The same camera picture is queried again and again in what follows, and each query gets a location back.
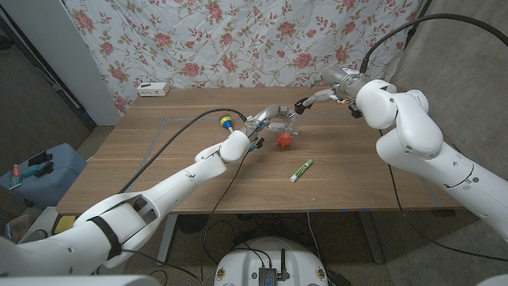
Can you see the red spiky stress ball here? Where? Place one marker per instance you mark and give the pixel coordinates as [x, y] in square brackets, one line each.
[285, 140]

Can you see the red toothpaste tube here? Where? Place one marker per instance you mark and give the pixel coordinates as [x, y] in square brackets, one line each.
[16, 175]

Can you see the grey computer module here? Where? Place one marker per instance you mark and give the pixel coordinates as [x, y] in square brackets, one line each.
[267, 276]

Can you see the black antenna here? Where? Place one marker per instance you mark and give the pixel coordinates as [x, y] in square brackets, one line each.
[283, 264]

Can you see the white power strip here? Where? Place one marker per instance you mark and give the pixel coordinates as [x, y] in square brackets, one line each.
[152, 89]

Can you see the green and white marker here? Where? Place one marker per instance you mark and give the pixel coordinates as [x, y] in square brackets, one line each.
[301, 171]

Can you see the multicoloured wooden maraca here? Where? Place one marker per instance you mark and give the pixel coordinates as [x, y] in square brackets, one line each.
[225, 120]

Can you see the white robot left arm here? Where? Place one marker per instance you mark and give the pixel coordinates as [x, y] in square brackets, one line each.
[178, 182]

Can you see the black backdrop stand pole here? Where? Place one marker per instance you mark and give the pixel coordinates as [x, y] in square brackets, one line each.
[412, 33]

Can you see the blue storage box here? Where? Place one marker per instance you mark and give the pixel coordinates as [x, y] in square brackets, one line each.
[55, 182]

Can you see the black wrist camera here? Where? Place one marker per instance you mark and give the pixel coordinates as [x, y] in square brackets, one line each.
[355, 112]
[259, 143]

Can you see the black pump head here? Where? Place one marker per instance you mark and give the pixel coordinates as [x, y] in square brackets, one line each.
[299, 106]

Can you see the yellow and black floor item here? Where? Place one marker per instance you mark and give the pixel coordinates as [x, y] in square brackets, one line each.
[65, 225]

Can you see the white table leg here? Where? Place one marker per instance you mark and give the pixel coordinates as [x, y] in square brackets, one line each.
[166, 238]

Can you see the floral backdrop cloth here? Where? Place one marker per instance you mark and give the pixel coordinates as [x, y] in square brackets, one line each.
[246, 39]

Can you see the grey table leg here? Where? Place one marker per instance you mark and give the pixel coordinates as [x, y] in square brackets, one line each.
[373, 242]

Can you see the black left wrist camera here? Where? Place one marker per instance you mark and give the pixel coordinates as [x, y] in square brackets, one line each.
[259, 143]

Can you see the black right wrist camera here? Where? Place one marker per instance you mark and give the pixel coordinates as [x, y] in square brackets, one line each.
[355, 112]

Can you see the clear plastic dispenser bottle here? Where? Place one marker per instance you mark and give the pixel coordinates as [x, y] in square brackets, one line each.
[293, 125]

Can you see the white robot torso base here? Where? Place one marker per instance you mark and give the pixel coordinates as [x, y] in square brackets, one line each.
[246, 262]

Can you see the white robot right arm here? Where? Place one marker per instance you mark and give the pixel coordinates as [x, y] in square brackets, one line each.
[416, 135]

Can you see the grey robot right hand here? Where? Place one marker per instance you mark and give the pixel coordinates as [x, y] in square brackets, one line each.
[345, 81]

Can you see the white robot shoulder cover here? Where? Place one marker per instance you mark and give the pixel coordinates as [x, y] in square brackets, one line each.
[79, 281]

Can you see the black hair brush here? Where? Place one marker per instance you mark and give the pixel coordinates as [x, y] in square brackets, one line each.
[44, 168]

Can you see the black flat clip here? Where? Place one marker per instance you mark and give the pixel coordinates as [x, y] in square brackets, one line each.
[39, 158]

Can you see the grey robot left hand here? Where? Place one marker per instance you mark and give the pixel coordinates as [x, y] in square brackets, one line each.
[270, 114]

